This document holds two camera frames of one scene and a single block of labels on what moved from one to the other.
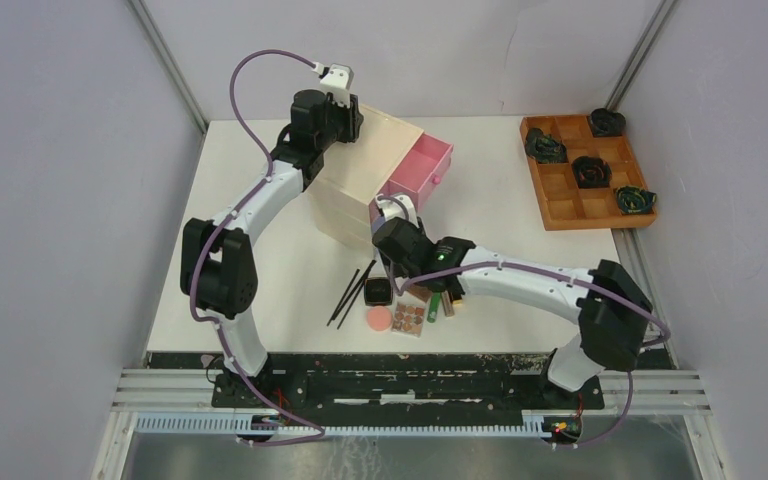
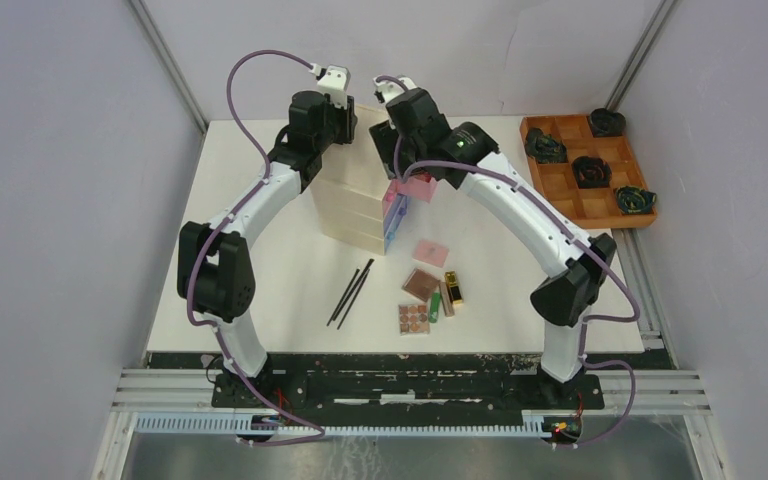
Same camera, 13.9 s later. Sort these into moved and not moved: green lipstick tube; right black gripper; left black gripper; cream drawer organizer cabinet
Moved: right black gripper
Not moved: left black gripper; cream drawer organizer cabinet; green lipstick tube
